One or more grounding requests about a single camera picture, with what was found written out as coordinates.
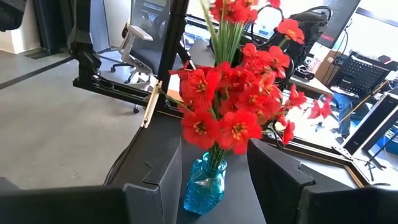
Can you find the wooden pole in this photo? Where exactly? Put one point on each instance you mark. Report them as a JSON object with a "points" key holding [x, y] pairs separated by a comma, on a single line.
{"points": [[363, 101]]}

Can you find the blue plastic bin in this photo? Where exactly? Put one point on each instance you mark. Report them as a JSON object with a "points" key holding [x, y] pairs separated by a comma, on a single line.
{"points": [[391, 140]]}

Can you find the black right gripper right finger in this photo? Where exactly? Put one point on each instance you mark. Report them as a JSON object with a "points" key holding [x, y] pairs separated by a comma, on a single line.
{"points": [[286, 193]]}

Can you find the black perforated panel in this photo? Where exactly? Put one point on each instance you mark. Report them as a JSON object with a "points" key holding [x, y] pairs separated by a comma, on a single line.
{"points": [[357, 74]]}

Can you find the black tripod stand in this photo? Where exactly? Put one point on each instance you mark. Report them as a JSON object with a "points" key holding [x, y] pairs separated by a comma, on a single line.
{"points": [[371, 166]]}

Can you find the grey white office chair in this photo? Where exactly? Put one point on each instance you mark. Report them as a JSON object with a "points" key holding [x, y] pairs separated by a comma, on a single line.
{"points": [[140, 53]]}

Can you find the black table mat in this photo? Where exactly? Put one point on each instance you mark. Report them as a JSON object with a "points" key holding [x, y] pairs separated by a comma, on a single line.
{"points": [[242, 186]]}

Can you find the silver metal bracket plate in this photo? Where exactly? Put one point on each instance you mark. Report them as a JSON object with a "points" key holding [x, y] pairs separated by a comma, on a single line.
{"points": [[150, 107]]}

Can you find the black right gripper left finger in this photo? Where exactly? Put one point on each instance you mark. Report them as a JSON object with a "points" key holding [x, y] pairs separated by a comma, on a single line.
{"points": [[155, 199]]}

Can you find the blue glass vase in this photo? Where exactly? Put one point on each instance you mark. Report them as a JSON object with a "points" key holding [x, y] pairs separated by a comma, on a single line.
{"points": [[203, 193]]}

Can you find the dark monitor screen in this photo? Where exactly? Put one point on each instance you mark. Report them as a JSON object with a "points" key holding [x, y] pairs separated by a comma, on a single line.
{"points": [[339, 18]]}

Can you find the cardboard box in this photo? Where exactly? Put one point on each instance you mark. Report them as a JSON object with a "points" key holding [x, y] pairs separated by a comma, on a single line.
{"points": [[328, 67]]}

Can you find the person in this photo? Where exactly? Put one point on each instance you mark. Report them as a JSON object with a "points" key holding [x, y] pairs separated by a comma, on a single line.
{"points": [[343, 109]]}

